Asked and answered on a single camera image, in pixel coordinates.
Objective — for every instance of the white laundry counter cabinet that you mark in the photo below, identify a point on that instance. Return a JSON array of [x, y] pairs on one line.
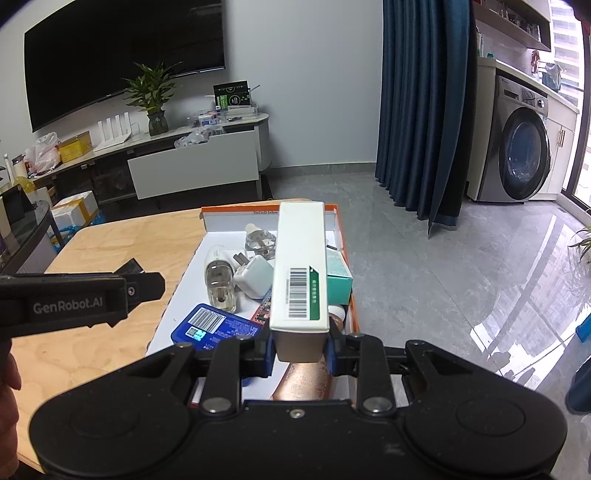
[[563, 138]]

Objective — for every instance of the person's left hand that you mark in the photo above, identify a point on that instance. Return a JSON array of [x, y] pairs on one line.
[[7, 415]]

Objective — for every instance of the red black card box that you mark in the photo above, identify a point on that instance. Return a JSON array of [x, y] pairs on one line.
[[263, 309]]

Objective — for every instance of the white cube charger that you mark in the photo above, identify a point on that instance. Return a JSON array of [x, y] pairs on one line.
[[254, 279]]

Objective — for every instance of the white router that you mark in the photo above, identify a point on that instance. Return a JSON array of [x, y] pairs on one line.
[[113, 136]]

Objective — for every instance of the blue bottle pack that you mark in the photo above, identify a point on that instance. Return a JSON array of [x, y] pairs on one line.
[[69, 233]]

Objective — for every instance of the white adapter box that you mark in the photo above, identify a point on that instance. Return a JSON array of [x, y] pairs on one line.
[[300, 258]]

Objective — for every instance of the blue plastic box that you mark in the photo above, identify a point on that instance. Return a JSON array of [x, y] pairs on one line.
[[217, 327]]

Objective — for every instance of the black stand panel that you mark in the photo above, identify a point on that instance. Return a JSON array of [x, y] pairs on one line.
[[13, 205]]

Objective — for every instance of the orange cardboard box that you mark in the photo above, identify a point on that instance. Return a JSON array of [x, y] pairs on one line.
[[217, 240]]

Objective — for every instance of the rose gold bottle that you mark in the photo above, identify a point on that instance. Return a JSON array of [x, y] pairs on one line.
[[304, 383]]

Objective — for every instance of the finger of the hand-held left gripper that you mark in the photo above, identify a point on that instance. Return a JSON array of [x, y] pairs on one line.
[[145, 286]]

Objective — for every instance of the dark blue curtain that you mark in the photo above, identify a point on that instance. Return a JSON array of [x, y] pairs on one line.
[[425, 115]]

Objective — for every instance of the black wall television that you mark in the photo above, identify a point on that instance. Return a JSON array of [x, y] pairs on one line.
[[120, 55]]

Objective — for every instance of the potted plant in glass vase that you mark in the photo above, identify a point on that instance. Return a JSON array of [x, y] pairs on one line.
[[154, 92]]

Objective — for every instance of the white red plastic bag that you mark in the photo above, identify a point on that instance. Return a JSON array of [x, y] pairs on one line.
[[41, 154]]

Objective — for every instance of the green black display box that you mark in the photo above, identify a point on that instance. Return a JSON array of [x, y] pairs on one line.
[[232, 97]]

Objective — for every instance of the white yellow cardboard box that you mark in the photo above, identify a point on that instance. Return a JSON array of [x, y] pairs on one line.
[[74, 210]]

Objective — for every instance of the blue object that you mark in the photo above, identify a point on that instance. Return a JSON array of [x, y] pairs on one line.
[[581, 378]]

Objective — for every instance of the crumpled clear plastic bags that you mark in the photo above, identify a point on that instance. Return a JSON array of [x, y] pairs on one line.
[[198, 138]]

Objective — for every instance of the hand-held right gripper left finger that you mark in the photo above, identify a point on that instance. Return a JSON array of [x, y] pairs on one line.
[[265, 350]]

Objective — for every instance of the clear glass refill bottle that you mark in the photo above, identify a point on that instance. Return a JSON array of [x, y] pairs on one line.
[[258, 240]]

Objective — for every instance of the small green floor plant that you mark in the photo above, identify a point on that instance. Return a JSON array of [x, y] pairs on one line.
[[582, 244]]

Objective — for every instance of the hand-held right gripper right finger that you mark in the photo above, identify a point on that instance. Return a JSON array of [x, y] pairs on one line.
[[331, 350]]

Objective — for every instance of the mint green box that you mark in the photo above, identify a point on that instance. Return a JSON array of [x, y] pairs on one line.
[[339, 277]]

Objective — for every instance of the silver washing machine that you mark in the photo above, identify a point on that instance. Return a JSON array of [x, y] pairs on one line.
[[512, 147]]

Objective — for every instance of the black glass side table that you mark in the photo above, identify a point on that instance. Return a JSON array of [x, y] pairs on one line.
[[25, 240]]

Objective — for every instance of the clear plastic organiser boxes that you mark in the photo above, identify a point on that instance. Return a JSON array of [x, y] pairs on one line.
[[231, 117]]

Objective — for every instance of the wall shelf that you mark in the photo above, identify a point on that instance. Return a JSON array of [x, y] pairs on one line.
[[512, 23]]

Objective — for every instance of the white TV cabinet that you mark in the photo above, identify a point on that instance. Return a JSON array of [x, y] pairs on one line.
[[194, 168]]

